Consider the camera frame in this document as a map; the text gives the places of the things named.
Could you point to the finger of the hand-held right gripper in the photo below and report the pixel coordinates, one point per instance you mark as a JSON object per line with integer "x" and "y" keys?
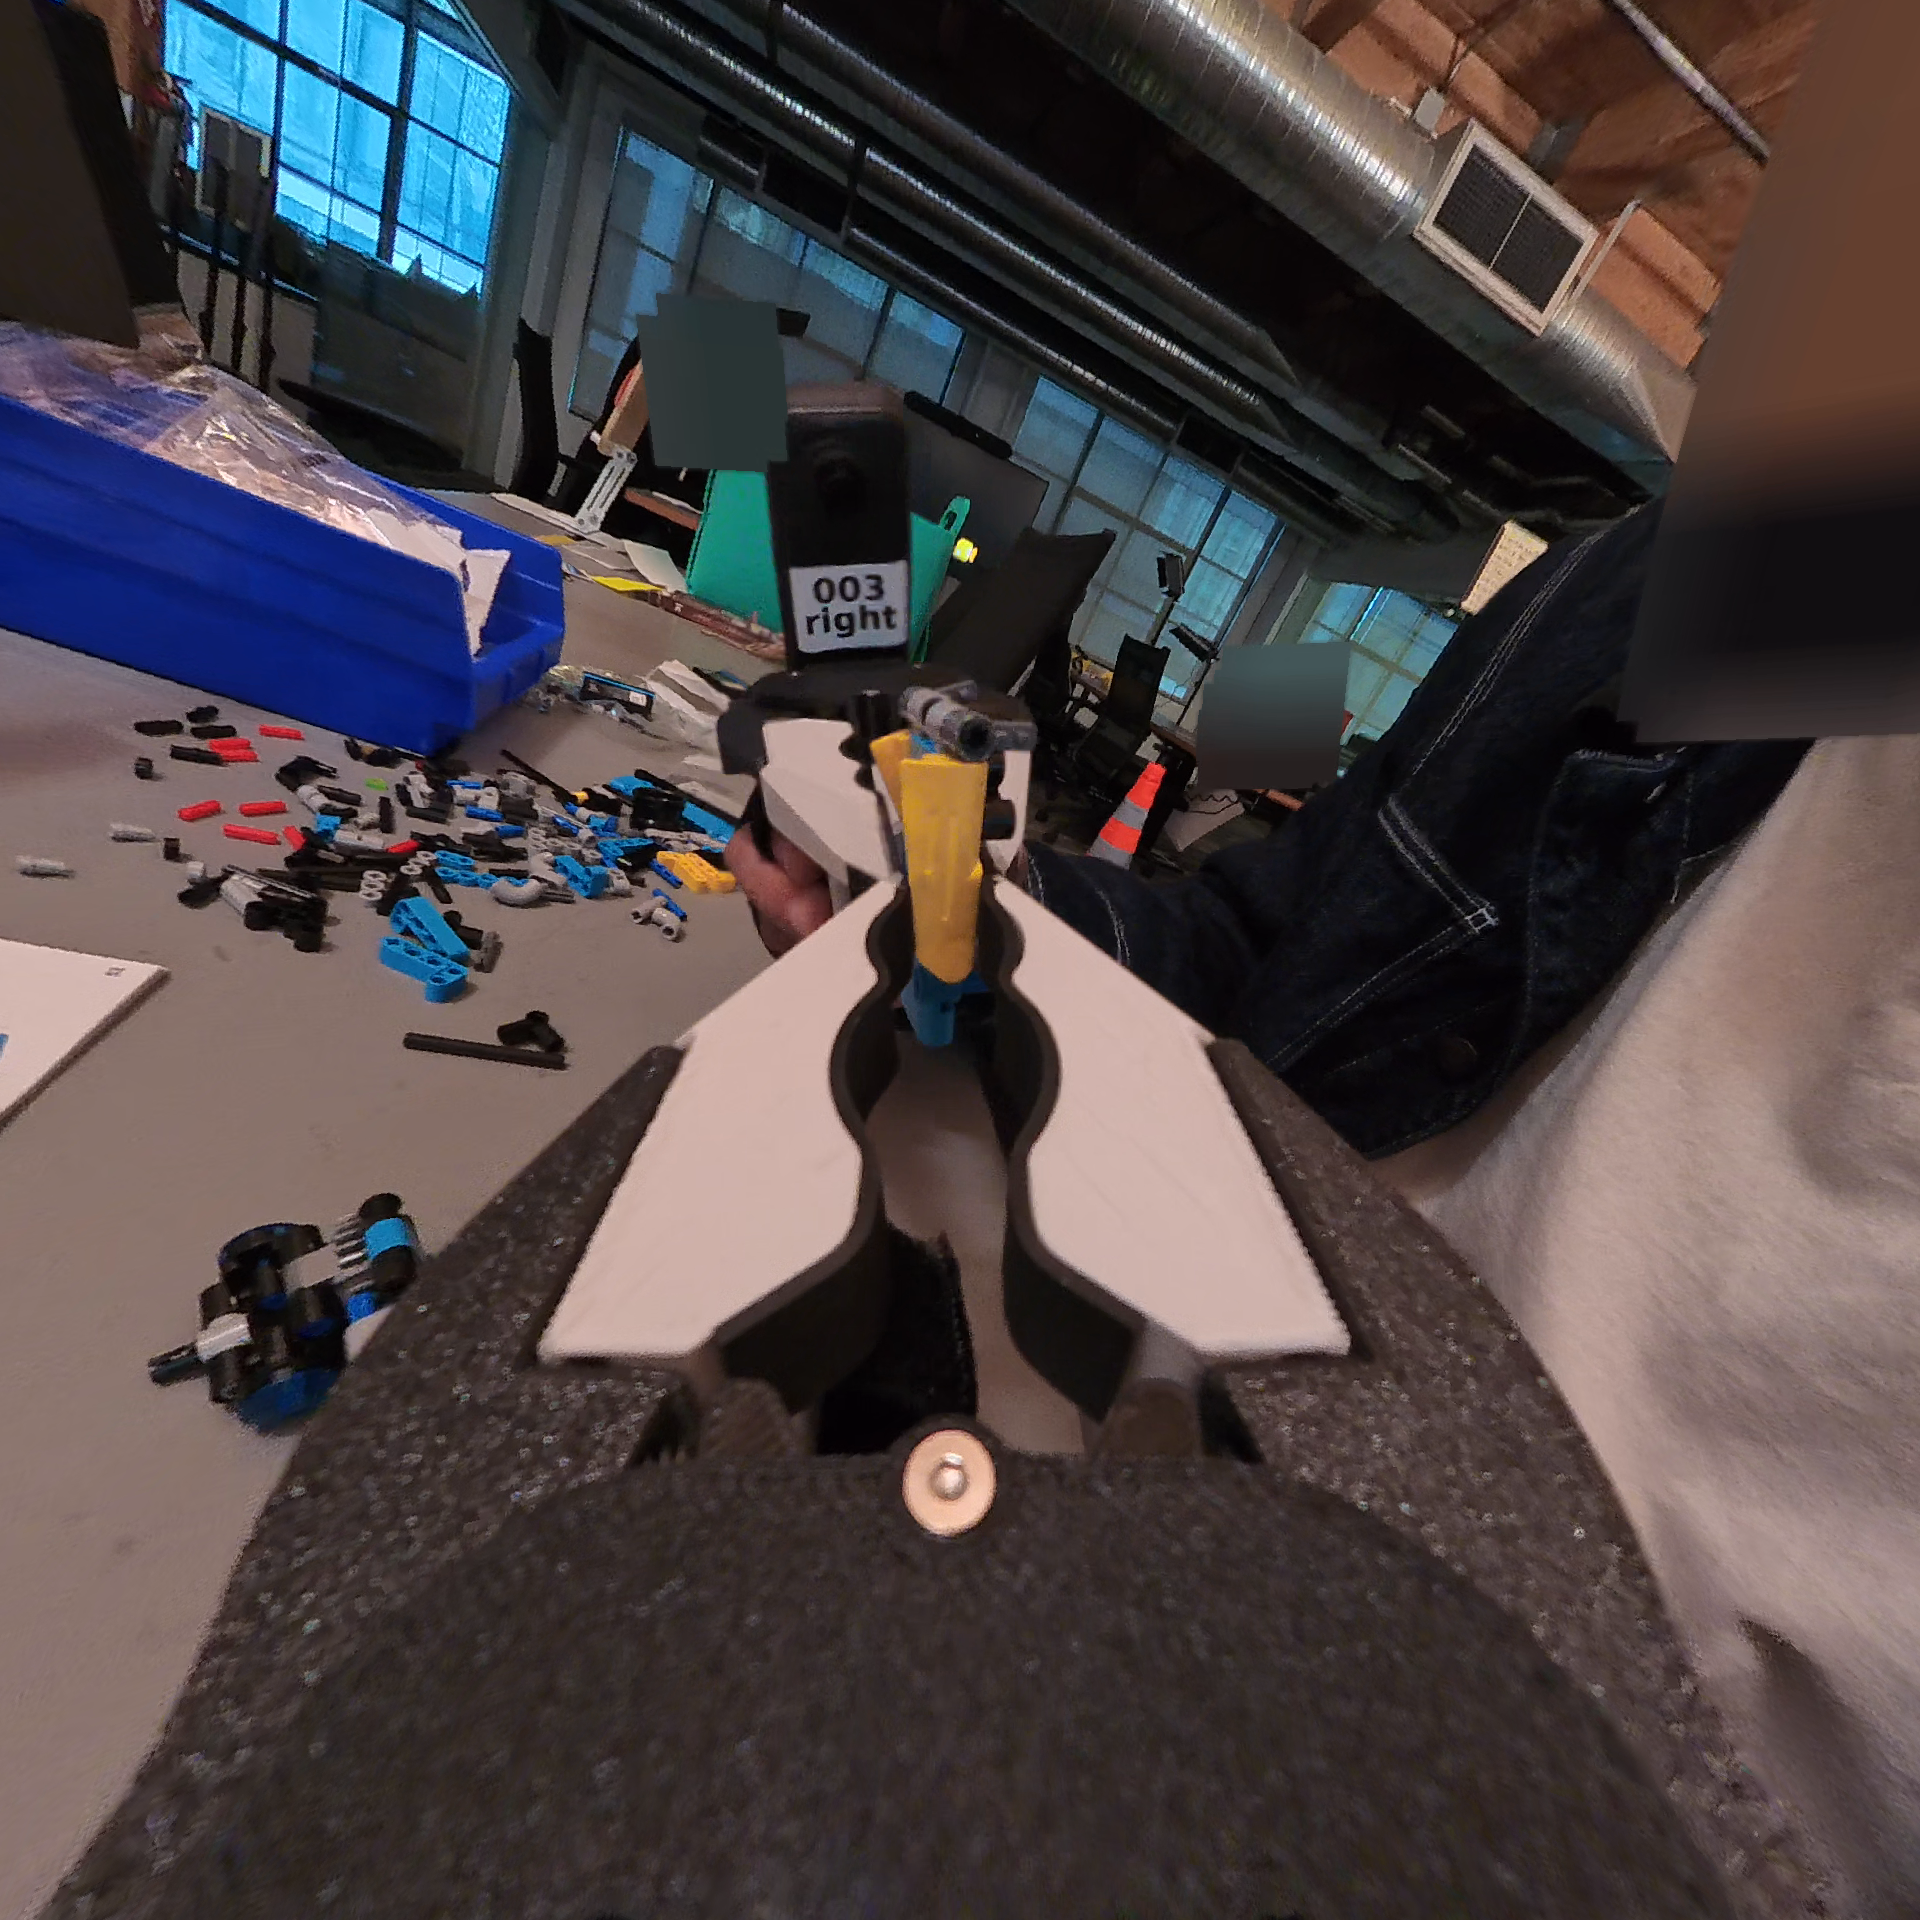
{"x": 823, "y": 801}

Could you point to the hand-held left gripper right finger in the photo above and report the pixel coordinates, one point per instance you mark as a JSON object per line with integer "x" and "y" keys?
{"x": 1198, "y": 1199}

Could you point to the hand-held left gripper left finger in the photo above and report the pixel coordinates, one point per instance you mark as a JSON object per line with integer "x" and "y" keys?
{"x": 689, "y": 1199}

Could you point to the yellow blue brick assembly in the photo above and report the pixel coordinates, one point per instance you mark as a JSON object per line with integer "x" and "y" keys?
{"x": 944, "y": 873}

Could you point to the person's right forearm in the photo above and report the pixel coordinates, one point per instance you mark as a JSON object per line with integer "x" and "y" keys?
{"x": 1439, "y": 873}

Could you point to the grey desk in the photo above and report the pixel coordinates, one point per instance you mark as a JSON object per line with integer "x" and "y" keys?
{"x": 177, "y": 1505}

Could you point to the person's right hand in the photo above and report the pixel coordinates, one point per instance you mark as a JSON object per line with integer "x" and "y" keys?
{"x": 782, "y": 892}

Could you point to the green plastic bin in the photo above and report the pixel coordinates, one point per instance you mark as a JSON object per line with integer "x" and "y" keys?
{"x": 753, "y": 571}

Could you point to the black plastic bin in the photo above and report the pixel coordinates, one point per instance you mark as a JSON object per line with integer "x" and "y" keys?
{"x": 1019, "y": 614}

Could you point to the black axle rod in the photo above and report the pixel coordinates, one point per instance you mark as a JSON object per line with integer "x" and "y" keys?
{"x": 468, "y": 1047}

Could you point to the orange traffic cone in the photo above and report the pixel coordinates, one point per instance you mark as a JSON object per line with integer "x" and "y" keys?
{"x": 1131, "y": 816}

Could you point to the pile of loose brick parts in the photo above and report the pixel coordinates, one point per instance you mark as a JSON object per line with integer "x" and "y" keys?
{"x": 451, "y": 856}

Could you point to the blue black wheel part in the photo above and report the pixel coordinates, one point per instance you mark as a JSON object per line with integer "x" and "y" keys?
{"x": 303, "y": 1314}

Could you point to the white shirt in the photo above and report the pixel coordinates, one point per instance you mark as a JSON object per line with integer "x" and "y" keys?
{"x": 1741, "y": 1290}

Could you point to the blue plastic bin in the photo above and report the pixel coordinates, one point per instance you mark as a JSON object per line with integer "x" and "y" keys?
{"x": 238, "y": 600}

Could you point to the clear plastic bag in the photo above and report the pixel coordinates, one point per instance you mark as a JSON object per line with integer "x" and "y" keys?
{"x": 214, "y": 421}

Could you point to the building instruction booklet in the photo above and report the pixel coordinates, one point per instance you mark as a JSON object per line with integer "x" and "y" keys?
{"x": 60, "y": 1014}

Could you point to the silver ventilation duct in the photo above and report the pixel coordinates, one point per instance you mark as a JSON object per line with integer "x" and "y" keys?
{"x": 1319, "y": 148}

